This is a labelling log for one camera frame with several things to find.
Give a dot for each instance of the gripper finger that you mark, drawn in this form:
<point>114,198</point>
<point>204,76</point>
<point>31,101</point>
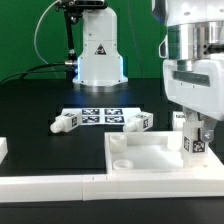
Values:
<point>190,115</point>
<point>207,129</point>

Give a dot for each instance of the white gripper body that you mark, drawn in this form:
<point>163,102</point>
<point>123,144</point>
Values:
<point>200,89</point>

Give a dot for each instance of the white square tabletop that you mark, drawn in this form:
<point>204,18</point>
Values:
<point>148,152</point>

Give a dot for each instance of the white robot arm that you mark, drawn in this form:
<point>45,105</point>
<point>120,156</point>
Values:
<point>192,53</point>

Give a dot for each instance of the white U-shaped obstacle fence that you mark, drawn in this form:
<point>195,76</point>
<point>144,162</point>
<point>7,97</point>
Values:
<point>197,183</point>

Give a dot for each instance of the white fiducial marker sheet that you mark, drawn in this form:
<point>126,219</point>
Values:
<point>103,116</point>

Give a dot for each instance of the white block left edge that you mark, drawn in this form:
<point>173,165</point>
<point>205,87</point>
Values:
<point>3,148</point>

